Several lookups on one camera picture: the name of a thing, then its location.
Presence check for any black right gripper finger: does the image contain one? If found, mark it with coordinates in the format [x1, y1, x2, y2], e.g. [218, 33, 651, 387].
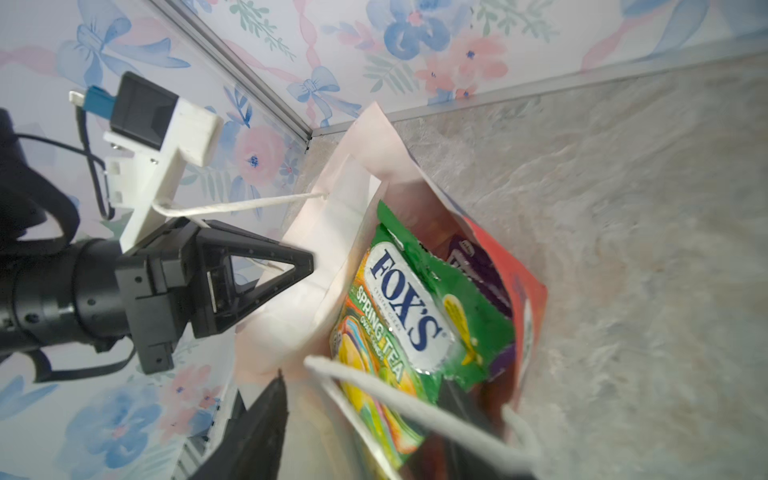
[192, 374, 288, 480]

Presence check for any aluminium corner post left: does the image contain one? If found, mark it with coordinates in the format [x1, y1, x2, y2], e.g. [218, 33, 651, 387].
[148, 0, 312, 145]

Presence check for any green Fox's tea candy bag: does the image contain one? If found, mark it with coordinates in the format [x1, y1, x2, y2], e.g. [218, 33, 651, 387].
[328, 200, 517, 472]

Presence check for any purple snack packet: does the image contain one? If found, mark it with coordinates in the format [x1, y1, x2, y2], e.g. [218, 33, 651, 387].
[446, 234, 516, 381]

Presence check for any red paper gift bag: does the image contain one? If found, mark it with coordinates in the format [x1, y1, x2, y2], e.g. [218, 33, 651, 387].
[149, 101, 548, 480]

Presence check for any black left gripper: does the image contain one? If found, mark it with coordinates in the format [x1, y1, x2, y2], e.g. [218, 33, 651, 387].
[1, 219, 314, 375]

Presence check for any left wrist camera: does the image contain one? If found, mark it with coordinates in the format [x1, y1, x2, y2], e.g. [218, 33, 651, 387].
[68, 72, 223, 252]

